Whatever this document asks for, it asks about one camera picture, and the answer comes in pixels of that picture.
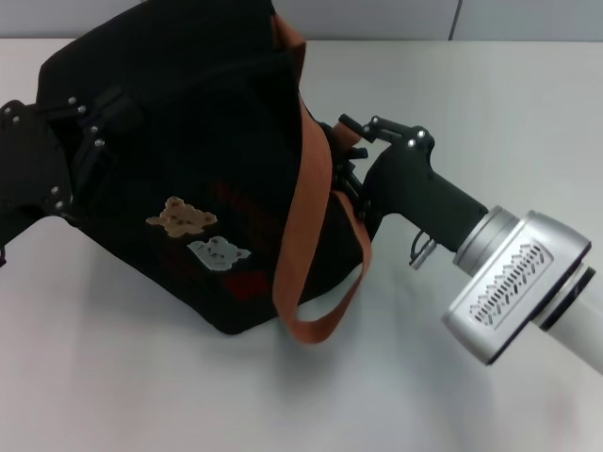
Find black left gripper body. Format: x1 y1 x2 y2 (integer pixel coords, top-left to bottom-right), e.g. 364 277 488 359
0 100 74 246

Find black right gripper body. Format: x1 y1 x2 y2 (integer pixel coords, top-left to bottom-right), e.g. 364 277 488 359
360 127 489 250

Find black food bag orange handles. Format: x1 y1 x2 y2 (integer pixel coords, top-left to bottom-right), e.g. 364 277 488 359
35 0 373 345

